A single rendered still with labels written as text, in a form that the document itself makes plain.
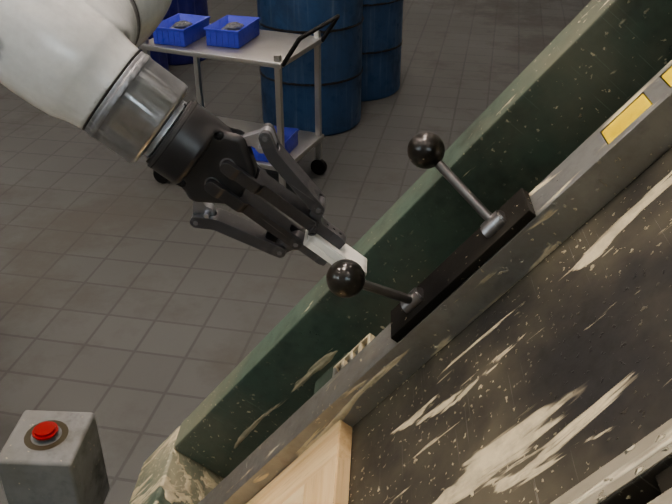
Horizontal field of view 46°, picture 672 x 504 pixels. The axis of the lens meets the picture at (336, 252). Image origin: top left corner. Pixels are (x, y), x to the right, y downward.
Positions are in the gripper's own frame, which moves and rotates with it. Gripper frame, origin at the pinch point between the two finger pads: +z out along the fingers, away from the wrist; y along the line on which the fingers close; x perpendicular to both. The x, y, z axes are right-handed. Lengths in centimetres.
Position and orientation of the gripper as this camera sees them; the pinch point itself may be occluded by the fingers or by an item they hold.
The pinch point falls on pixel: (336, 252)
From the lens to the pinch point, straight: 79.4
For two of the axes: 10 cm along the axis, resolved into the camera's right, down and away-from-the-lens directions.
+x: -0.6, 5.1, -8.6
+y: -6.3, 6.5, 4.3
